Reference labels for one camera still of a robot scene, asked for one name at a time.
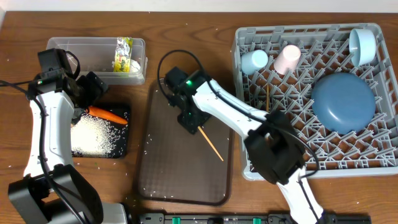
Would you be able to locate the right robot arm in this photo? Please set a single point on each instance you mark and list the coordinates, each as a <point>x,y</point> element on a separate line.
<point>270,141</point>

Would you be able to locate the light blue bowl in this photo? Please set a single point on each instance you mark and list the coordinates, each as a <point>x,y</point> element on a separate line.
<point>362,44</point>

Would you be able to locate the black tray bin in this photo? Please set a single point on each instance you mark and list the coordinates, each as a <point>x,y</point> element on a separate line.
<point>121,140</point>

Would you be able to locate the grey dishwasher rack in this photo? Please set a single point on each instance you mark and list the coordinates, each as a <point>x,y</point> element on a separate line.
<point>324,50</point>

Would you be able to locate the orange carrot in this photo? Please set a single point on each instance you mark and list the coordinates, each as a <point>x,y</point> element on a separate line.
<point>98,112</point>

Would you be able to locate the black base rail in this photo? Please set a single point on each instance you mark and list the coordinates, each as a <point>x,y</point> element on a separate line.
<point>328,218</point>

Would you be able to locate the pink cup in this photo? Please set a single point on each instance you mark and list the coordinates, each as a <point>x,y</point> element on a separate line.
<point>287,60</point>

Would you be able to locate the wooden chopstick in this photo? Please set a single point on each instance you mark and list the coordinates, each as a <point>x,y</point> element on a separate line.
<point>210,143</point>
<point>267,98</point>

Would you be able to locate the dark blue plate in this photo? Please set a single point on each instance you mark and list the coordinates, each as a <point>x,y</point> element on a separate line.
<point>343,102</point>

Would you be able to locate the brown serving tray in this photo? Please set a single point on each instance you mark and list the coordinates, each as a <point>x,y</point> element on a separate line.
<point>176,166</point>

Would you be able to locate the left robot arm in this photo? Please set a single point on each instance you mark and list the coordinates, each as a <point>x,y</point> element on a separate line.
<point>52,190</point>

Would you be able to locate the white napkin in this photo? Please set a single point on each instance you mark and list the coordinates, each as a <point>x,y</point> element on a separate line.
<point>134,66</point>

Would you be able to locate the white rice pile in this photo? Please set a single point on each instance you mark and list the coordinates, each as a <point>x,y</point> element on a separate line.
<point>93,137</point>

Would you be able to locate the clear plastic bin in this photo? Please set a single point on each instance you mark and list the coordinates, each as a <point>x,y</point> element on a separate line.
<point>96,54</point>

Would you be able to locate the light blue cup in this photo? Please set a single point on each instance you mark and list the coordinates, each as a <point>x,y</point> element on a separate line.
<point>253,61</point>

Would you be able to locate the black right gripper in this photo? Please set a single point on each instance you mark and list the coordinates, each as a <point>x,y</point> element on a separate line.
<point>189,124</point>

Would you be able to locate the yellow foil snack wrapper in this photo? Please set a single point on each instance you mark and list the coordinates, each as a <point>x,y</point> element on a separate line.
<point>122,58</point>

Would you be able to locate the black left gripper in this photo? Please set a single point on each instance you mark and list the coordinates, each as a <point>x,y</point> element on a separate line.
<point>97,88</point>

